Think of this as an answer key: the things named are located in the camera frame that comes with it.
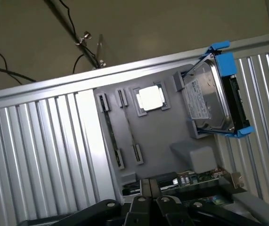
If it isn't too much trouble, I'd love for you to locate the grey plastic parts rack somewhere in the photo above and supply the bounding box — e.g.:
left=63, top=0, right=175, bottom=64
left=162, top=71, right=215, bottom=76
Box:
left=93, top=63, right=222, bottom=206

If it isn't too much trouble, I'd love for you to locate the hard drive in blue caddy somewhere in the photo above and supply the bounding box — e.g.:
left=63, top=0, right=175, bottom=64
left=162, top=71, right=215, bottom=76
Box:
left=186, top=40, right=255, bottom=140

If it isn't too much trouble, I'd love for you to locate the metal pole with clamp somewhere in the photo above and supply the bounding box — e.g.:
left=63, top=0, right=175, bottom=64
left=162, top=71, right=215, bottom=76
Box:
left=43, top=0, right=107, bottom=69

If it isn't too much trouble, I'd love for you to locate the thick black floor cable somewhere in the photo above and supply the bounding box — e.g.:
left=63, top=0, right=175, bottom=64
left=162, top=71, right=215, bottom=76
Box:
left=0, top=65, right=37, bottom=83

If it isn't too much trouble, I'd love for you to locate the silver CPU chip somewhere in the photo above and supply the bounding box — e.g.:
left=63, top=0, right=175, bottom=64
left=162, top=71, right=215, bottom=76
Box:
left=135, top=85, right=166, bottom=112

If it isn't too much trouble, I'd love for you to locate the black cable along pole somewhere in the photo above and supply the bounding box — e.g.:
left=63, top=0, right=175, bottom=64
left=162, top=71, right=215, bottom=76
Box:
left=60, top=0, right=86, bottom=73

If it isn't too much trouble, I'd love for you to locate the silver hard disk drive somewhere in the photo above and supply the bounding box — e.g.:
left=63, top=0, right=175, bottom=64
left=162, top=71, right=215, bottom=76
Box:
left=180, top=53, right=252, bottom=133

